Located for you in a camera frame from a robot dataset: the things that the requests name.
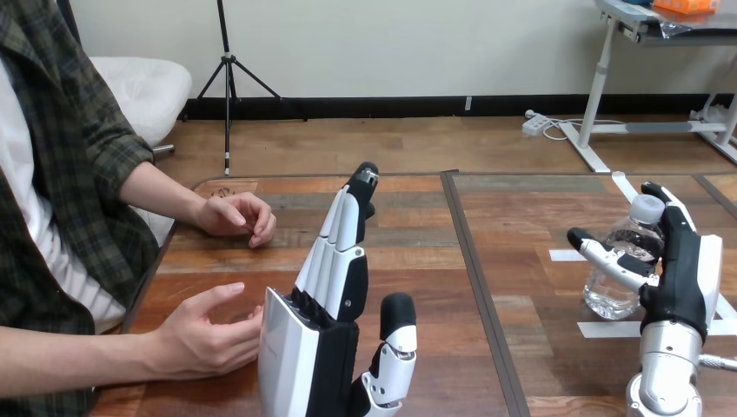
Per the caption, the white power strip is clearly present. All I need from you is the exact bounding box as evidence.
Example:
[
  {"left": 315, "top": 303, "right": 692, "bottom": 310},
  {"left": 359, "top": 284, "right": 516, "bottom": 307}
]
[{"left": 521, "top": 109, "right": 553, "bottom": 138}]

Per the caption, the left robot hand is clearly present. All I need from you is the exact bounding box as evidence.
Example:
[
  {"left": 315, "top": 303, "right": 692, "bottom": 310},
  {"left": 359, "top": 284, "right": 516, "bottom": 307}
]
[{"left": 257, "top": 162, "right": 419, "bottom": 417}]

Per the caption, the white cushioned chair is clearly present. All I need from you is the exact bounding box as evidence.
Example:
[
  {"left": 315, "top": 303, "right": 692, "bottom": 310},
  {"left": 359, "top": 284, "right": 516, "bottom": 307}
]
[{"left": 88, "top": 56, "right": 194, "bottom": 157}]

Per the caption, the person's hand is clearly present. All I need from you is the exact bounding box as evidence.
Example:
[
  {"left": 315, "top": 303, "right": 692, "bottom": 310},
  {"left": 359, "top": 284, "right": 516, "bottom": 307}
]
[
  {"left": 149, "top": 281, "right": 265, "bottom": 381},
  {"left": 194, "top": 191, "right": 278, "bottom": 249}
]

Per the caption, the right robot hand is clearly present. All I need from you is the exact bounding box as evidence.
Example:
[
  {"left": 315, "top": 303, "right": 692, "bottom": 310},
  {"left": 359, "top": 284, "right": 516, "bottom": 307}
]
[{"left": 567, "top": 181, "right": 724, "bottom": 345}]

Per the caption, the orange thing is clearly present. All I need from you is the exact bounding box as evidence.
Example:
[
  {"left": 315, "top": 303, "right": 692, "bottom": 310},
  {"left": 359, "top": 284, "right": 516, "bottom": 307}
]
[{"left": 651, "top": 0, "right": 722, "bottom": 17}]

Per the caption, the person's body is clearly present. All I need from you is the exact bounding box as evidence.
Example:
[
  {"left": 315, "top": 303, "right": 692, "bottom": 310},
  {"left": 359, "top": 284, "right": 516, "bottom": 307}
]
[{"left": 0, "top": 0, "right": 161, "bottom": 417}]

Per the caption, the black tripod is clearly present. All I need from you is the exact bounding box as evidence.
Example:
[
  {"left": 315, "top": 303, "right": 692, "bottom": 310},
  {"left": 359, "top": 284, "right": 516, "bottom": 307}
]
[{"left": 180, "top": 0, "right": 309, "bottom": 177}]

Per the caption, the person's forearm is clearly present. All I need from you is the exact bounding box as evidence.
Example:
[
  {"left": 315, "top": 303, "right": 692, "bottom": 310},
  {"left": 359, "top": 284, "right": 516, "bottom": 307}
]
[
  {"left": 118, "top": 161, "right": 203, "bottom": 227},
  {"left": 0, "top": 323, "right": 161, "bottom": 400}
]

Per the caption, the white desk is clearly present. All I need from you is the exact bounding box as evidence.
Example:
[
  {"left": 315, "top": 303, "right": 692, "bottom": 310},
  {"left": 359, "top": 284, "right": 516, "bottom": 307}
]
[{"left": 557, "top": 0, "right": 737, "bottom": 175}]

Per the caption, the clear water bottle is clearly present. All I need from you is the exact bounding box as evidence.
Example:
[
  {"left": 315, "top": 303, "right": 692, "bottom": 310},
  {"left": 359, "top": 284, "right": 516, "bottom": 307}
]
[{"left": 582, "top": 194, "right": 667, "bottom": 321}]

